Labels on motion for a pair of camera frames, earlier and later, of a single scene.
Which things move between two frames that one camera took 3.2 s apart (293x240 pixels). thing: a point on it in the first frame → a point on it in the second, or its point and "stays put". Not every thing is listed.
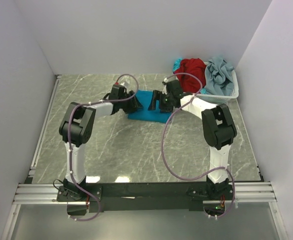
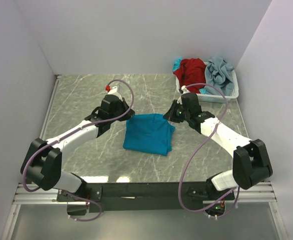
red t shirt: x=196 y=67 stays put
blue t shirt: x=144 y=97 → x=150 y=133
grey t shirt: x=218 y=77 stays put
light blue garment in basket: x=177 y=64 stays put
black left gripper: x=132 y=101 → x=126 y=113
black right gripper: x=158 y=100 → x=173 y=114
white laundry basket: x=220 y=99 stays put
